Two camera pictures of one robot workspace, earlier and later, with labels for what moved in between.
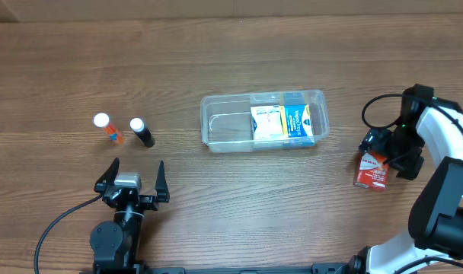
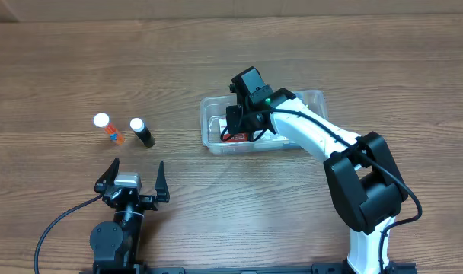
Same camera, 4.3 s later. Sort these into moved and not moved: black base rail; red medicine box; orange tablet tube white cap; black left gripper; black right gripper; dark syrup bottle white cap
Moved: red medicine box; black right gripper
Not moved: orange tablet tube white cap; black left gripper; dark syrup bottle white cap; black base rail
